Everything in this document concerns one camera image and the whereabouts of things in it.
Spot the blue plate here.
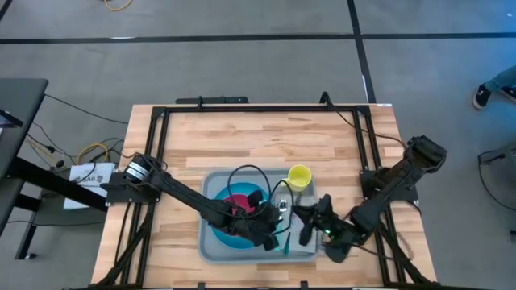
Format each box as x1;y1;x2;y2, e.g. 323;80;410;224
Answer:
211;181;284;251

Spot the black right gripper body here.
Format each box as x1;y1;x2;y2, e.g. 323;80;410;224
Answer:
314;193;348;243

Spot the yellow floor cable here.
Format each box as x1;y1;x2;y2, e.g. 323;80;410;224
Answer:
102;0;134;12
75;142;110;167

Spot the black aluminium rig frame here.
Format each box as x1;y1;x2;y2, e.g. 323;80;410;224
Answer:
89;91;443;290

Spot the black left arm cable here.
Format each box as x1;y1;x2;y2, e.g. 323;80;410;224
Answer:
227;164;273;203
268;178;296;235

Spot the grey plastic tray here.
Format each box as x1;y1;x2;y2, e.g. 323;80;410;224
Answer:
198;168;322;265

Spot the black power strip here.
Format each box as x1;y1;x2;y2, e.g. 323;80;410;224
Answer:
174;95;251;106

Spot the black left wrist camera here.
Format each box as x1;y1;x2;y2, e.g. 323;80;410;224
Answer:
246;189;265;208

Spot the pink ribbed bowl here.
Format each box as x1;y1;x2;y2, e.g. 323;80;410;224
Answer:
223;193;260;215

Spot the yellow mug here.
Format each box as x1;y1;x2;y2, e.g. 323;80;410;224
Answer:
281;164;314;193

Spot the thin dark right arm cable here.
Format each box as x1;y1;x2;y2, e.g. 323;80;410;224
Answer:
327;103;409;151

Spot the white cardboard box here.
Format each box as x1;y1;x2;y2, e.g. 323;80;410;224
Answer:
63;161;117;211

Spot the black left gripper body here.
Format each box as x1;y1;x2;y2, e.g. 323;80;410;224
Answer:
231;202;284;243

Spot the person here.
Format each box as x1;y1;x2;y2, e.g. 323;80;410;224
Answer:
472;65;516;111

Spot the dark grey desk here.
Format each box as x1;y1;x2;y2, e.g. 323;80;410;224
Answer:
0;77;110;260

